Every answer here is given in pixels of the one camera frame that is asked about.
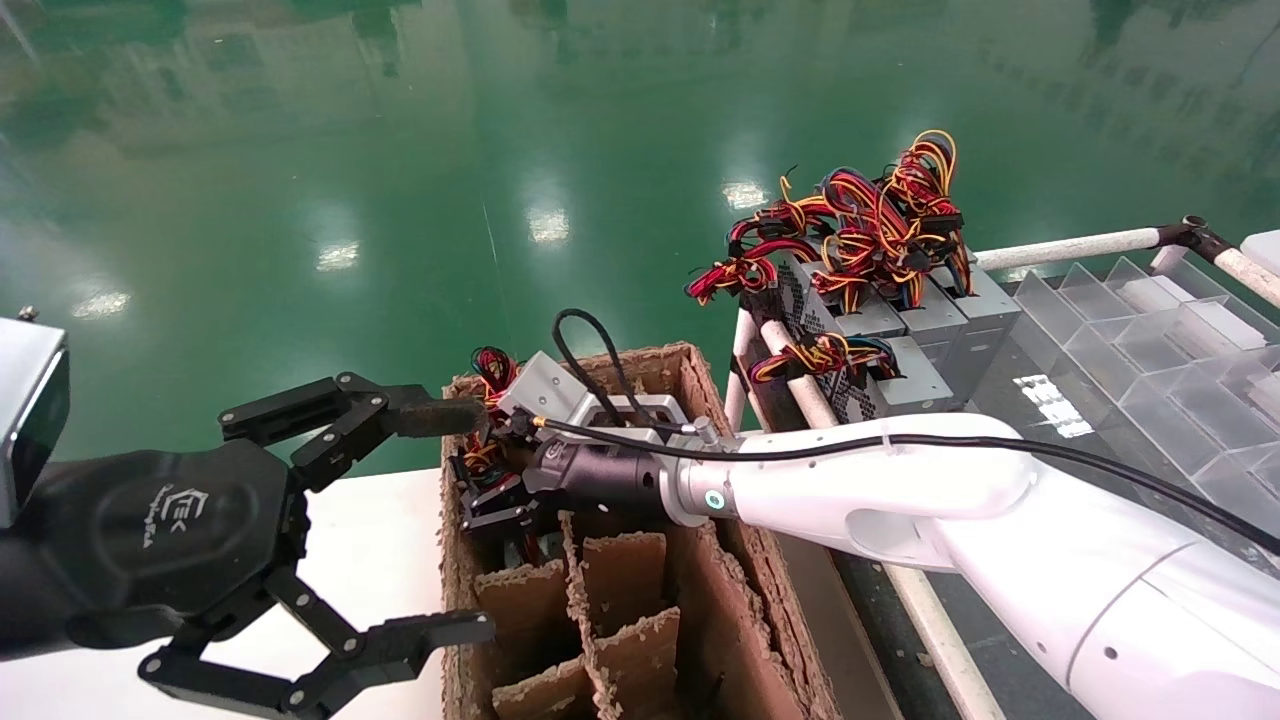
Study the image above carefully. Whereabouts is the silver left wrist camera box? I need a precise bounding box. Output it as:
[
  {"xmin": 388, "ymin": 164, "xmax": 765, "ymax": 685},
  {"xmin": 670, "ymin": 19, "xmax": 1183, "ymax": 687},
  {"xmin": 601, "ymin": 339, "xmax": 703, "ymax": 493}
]
[{"xmin": 0, "ymin": 308, "xmax": 71, "ymax": 529}]

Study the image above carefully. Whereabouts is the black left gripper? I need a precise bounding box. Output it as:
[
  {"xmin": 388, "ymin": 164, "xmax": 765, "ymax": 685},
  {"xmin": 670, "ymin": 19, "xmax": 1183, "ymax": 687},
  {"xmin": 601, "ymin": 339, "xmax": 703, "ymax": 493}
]
[{"xmin": 25, "ymin": 440, "xmax": 311, "ymax": 651}]

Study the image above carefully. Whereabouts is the short white pipe post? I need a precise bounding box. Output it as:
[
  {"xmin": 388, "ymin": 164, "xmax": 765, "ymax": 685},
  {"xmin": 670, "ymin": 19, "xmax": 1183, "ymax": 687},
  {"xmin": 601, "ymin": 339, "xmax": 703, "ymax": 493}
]
[{"xmin": 725, "ymin": 308, "xmax": 759, "ymax": 433}]

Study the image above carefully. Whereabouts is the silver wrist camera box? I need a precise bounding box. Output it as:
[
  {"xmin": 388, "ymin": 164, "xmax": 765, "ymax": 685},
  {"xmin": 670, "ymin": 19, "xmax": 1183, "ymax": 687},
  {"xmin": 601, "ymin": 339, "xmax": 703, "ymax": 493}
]
[
  {"xmin": 497, "ymin": 350, "xmax": 693, "ymax": 446},
  {"xmin": 0, "ymin": 308, "xmax": 71, "ymax": 529}
]

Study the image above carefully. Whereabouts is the white block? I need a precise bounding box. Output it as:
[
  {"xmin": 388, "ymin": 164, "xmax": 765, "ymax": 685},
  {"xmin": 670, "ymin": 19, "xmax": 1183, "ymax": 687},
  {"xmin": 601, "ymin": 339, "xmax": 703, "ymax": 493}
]
[{"xmin": 1240, "ymin": 230, "xmax": 1280, "ymax": 279}]

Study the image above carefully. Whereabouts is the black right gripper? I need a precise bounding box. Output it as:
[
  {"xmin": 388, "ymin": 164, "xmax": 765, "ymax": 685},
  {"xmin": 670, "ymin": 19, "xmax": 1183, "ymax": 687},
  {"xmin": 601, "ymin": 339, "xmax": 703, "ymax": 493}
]
[{"xmin": 138, "ymin": 372, "xmax": 669, "ymax": 720}]

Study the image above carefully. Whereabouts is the black pipe joint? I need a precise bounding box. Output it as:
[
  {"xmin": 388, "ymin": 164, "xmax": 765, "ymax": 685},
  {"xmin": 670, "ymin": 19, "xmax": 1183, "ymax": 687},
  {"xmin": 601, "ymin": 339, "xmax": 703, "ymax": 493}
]
[{"xmin": 1158, "ymin": 215, "xmax": 1239, "ymax": 266}]

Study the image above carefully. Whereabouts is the brown cardboard divider box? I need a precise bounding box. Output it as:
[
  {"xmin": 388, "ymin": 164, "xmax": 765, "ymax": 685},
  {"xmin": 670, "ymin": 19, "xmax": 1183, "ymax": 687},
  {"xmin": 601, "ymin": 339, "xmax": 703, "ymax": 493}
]
[{"xmin": 440, "ymin": 342, "xmax": 846, "ymax": 720}]

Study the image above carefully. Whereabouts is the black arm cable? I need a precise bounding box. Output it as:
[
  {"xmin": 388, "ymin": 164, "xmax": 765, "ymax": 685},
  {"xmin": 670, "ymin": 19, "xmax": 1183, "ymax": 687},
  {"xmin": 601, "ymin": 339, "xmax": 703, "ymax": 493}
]
[{"xmin": 530, "ymin": 415, "xmax": 1280, "ymax": 557}]

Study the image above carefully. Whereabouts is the long white pipe rail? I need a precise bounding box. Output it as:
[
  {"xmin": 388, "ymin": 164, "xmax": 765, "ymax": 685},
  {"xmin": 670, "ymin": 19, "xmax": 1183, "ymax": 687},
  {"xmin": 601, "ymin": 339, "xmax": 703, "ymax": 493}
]
[{"xmin": 760, "ymin": 320, "xmax": 1006, "ymax": 720}]

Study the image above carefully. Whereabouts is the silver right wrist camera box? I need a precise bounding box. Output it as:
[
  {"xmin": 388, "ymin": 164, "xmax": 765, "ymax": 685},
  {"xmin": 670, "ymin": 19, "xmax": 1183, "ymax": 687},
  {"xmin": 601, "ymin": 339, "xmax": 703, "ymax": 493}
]
[{"xmin": 497, "ymin": 350, "xmax": 693, "ymax": 446}]

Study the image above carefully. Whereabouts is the clear acrylic divider tray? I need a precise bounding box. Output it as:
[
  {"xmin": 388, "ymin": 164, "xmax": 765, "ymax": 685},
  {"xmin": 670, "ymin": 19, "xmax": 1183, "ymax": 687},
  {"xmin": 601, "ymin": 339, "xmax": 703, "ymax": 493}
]
[{"xmin": 1000, "ymin": 255, "xmax": 1280, "ymax": 521}]

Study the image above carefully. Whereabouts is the black looped camera cable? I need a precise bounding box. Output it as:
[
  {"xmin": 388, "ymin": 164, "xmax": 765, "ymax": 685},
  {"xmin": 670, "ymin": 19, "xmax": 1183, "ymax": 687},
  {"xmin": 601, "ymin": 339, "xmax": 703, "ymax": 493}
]
[{"xmin": 552, "ymin": 308, "xmax": 651, "ymax": 431}]

